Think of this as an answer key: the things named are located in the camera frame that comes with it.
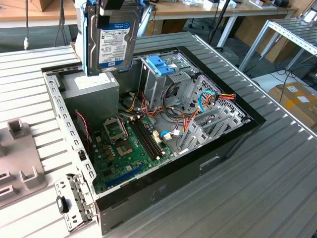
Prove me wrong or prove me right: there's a CPU socket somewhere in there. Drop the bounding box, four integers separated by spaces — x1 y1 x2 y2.
115 139 136 159

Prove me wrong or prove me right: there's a metal socket cover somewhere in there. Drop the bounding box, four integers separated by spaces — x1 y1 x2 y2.
102 117 129 142

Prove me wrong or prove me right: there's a grey power supply box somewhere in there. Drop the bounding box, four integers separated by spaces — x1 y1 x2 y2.
60 71 121 126

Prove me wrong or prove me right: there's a small cardboard box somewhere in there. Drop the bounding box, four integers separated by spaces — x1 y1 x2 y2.
29 0 54 12

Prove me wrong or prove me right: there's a grey metal disk bay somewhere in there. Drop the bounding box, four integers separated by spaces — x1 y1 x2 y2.
177 105 252 155

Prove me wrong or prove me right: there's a multicolour wire bundle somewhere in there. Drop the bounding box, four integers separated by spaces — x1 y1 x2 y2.
118 91 199 139

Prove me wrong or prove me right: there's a blue wire white plug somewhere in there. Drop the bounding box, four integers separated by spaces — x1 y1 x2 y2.
159 130 185 141

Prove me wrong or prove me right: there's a green motherboard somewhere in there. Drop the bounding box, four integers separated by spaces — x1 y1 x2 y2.
90 114 175 195

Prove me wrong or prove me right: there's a grey metal drive cage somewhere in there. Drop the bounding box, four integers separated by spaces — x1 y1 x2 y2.
138 56 198 113

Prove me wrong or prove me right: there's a black stand pole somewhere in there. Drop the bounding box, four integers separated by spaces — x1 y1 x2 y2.
208 0 232 49

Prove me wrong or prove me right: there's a brown cardboard box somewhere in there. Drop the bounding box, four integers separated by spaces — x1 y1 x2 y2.
268 81 317 129

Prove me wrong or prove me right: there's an orange yellow power wire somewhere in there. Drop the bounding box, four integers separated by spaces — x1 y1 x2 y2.
189 92 238 122

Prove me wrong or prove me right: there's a long wooden desk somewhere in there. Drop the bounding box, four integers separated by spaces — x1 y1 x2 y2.
0 0 299 48

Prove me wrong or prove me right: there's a hard disk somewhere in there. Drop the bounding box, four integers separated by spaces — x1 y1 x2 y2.
83 0 145 77

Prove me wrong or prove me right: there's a black open PC case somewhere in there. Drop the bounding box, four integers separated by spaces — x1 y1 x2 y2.
41 46 267 236

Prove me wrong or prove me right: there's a red black fan wire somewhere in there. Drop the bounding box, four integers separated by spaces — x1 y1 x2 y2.
75 111 93 151

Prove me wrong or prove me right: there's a grey parts rack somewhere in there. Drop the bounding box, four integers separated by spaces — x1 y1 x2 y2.
0 119 48 209

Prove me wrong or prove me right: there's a blue expansion slot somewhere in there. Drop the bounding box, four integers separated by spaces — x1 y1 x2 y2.
106 162 146 188

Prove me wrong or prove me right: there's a large brown cardboard sheet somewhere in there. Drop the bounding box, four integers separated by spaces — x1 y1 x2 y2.
234 14 298 64

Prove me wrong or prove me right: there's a black blue case latch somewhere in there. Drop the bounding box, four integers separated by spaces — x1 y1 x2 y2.
56 195 70 214

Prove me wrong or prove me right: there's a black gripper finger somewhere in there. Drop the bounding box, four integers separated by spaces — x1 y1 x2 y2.
96 8 111 30

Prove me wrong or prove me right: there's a black RAM slot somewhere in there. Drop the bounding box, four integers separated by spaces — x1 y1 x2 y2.
135 119 163 158
129 120 157 161

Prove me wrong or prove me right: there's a blue data wire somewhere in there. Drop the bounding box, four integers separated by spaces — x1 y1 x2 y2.
197 90 216 114

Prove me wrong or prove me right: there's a blue plastic drive latch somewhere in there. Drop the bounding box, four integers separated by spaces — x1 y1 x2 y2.
145 56 183 77

